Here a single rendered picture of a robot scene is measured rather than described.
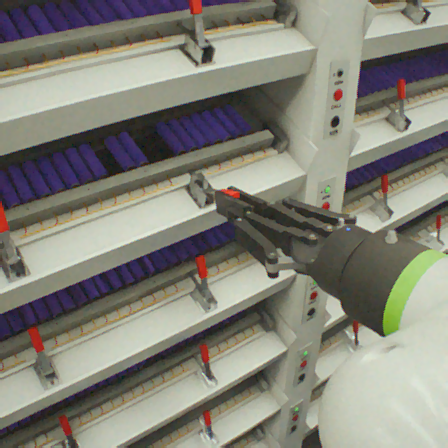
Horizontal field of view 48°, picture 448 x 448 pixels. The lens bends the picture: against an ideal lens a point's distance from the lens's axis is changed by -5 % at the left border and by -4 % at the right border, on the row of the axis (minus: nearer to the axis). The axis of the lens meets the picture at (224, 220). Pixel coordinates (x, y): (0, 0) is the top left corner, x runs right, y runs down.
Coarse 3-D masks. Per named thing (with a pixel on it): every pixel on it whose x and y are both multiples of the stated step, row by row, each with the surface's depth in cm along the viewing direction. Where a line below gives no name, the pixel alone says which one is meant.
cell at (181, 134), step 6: (174, 120) 78; (168, 126) 78; (174, 126) 77; (180, 126) 77; (174, 132) 77; (180, 132) 77; (186, 132) 77; (180, 138) 76; (186, 138) 76; (186, 144) 76; (192, 144) 76; (186, 150) 76
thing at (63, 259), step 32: (256, 96) 83; (256, 128) 84; (288, 128) 80; (288, 160) 81; (256, 192) 75; (288, 192) 81; (32, 224) 63; (96, 224) 66; (128, 224) 67; (160, 224) 68; (192, 224) 71; (32, 256) 61; (64, 256) 62; (96, 256) 63; (128, 256) 68; (0, 288) 57; (32, 288) 60
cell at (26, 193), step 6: (12, 168) 66; (18, 168) 66; (12, 174) 65; (18, 174) 65; (12, 180) 65; (18, 180) 65; (24, 180) 65; (18, 186) 64; (24, 186) 64; (18, 192) 64; (24, 192) 64; (30, 192) 64; (24, 198) 64; (30, 198) 64; (36, 198) 64
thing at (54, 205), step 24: (216, 144) 76; (240, 144) 77; (264, 144) 80; (144, 168) 70; (168, 168) 71; (192, 168) 74; (72, 192) 65; (96, 192) 66; (120, 192) 69; (144, 192) 69; (24, 216) 61; (48, 216) 64; (72, 216) 64
